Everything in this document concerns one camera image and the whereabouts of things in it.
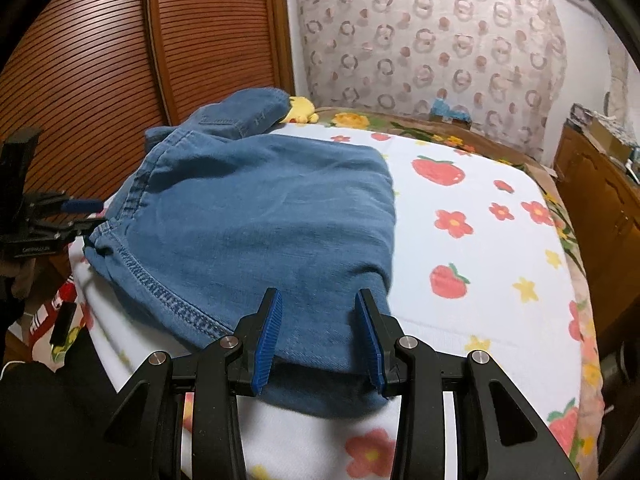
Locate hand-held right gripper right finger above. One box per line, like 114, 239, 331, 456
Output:
353, 288, 582, 480

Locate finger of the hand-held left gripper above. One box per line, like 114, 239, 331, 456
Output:
47, 191, 102, 214
45, 212, 110, 247

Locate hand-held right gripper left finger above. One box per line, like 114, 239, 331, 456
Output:
102, 287, 284, 480

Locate blue denim pants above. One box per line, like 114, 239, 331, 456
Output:
82, 87, 399, 419

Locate person's left hand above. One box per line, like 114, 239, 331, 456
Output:
10, 259, 37, 301

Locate red white printed cloth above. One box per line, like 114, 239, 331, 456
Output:
27, 280, 97, 362

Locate black rectangular object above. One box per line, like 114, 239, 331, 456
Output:
50, 302, 77, 347

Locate wooden slatted wardrobe door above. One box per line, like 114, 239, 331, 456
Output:
0, 0, 174, 207
145, 0, 297, 127

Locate person's black clothing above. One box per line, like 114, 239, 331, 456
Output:
0, 345, 128, 480

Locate floral blanket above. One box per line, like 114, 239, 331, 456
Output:
317, 106, 609, 467

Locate yellow plush toy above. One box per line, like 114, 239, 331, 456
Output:
280, 95, 321, 125

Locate blue toy on bed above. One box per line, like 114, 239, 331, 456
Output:
432, 89, 473, 122

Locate dark round object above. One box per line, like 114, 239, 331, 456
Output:
597, 344, 640, 412

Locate wooden cabinet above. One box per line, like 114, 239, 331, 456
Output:
552, 120, 640, 352

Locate patterned storage box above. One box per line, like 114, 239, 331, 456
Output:
570, 104, 634, 157

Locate sheer circle pattern curtain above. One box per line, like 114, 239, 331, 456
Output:
295, 0, 569, 162

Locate beige lace curtain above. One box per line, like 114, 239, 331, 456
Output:
602, 42, 632, 122

